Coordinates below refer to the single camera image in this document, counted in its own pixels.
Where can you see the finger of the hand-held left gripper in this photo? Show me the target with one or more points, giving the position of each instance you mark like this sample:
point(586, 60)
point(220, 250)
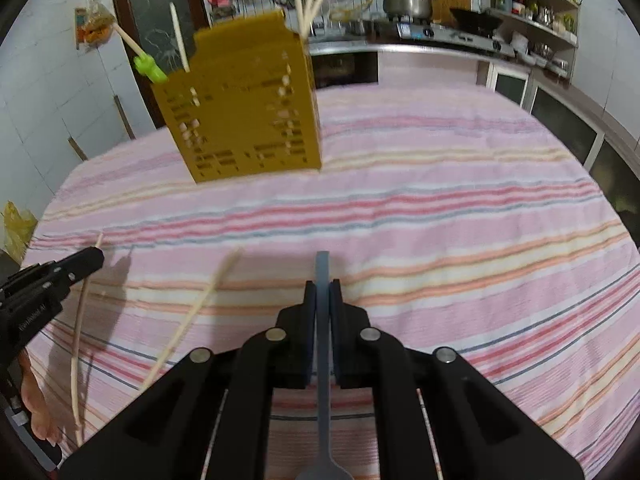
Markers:
point(75, 266)

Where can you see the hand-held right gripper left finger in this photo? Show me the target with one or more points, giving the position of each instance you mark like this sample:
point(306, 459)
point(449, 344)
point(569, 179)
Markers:
point(309, 340)

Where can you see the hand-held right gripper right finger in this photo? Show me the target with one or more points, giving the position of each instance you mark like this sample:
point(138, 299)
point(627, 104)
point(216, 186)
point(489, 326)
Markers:
point(338, 340)

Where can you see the grey-blue spoon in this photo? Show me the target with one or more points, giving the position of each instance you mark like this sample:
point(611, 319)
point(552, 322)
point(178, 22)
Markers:
point(323, 270)

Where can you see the yellow perforated utensil holder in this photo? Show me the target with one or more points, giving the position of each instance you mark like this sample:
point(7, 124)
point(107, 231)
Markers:
point(245, 110)

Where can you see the person's left hand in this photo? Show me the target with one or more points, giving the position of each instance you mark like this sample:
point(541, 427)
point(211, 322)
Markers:
point(39, 410)

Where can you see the yellow plastic bag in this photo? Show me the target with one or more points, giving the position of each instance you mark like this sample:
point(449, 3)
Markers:
point(19, 232)

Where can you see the wooden stick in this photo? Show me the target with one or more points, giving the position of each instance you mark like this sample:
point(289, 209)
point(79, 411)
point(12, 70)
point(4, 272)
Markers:
point(125, 117)
point(77, 149)

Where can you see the pink striped tablecloth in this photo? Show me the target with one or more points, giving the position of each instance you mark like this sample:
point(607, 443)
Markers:
point(425, 210)

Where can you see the hanging bag of oranges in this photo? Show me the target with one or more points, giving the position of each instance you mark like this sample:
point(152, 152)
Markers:
point(95, 25)

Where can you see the dark wooden glass door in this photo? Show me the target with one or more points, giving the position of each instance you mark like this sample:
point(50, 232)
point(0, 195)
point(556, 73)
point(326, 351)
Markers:
point(150, 10)

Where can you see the kitchen cabinet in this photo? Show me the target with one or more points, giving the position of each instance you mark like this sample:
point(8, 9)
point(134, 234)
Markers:
point(575, 125)

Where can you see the gas stove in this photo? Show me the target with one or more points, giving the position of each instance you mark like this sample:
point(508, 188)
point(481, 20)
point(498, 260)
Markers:
point(450, 37)

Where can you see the steel pot with lid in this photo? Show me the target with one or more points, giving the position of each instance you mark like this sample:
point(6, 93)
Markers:
point(407, 2)

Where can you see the black wok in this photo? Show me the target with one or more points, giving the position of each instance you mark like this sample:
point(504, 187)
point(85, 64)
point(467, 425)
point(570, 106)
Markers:
point(475, 17)

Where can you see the stack of bowls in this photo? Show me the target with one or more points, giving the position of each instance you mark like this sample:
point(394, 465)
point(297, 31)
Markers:
point(540, 52)

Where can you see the corner wall shelf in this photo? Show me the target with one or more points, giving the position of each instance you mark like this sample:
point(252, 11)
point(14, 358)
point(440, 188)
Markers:
point(545, 25)

